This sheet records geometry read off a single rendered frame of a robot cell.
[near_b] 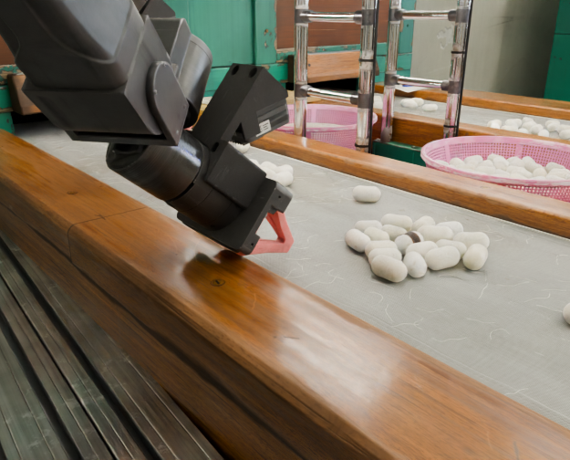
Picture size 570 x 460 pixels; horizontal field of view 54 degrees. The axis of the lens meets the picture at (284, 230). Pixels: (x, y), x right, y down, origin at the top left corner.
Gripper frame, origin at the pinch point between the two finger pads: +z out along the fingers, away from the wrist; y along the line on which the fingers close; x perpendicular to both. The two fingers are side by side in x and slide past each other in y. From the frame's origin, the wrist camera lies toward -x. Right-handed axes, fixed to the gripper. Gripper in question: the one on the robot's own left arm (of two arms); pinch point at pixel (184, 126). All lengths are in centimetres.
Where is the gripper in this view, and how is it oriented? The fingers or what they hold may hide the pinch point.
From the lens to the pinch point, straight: 80.9
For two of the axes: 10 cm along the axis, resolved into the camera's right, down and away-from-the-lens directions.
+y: -6.4, -2.8, 7.1
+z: 5.9, 4.1, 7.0
